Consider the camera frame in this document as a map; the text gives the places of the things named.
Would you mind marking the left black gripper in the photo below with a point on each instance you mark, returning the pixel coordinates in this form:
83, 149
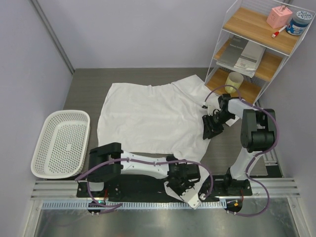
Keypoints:
179, 192

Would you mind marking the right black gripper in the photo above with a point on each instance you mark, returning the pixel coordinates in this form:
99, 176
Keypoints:
210, 131

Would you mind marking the white long sleeve shirt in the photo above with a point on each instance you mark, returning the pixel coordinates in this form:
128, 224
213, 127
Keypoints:
153, 121

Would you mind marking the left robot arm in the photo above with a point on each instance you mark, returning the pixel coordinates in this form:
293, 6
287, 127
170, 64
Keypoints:
108, 162

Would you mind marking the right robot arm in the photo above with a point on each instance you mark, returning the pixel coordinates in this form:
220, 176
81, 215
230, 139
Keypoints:
258, 135

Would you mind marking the light grey booklet stack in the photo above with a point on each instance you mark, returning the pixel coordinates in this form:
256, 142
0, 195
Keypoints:
250, 59

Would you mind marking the pale yellow cup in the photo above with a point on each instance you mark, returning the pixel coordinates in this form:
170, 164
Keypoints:
233, 82

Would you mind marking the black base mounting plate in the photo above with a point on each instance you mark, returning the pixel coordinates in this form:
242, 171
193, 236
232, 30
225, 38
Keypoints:
141, 188

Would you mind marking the red white marker pen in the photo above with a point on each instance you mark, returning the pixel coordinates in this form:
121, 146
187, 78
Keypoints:
275, 34

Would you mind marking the white perforated plastic basket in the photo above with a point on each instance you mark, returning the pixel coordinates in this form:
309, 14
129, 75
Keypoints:
62, 144

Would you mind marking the pink cube power adapter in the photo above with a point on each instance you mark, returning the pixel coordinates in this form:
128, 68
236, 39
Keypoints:
279, 16

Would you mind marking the blue lidded jar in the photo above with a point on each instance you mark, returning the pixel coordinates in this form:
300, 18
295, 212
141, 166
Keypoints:
299, 22

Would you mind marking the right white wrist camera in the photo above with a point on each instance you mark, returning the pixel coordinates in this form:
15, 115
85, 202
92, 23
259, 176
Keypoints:
211, 107

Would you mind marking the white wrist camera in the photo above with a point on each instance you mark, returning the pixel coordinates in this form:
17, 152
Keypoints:
192, 198
211, 107

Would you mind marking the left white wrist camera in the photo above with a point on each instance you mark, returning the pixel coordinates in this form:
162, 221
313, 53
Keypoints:
192, 198

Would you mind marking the slotted grey cable duct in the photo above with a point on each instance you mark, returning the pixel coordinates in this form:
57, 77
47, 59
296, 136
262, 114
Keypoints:
89, 205

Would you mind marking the white wire wooden shelf rack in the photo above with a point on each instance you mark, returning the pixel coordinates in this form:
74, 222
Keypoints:
256, 40

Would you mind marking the grey wall corner strip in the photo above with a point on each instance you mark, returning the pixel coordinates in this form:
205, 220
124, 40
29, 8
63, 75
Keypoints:
50, 31

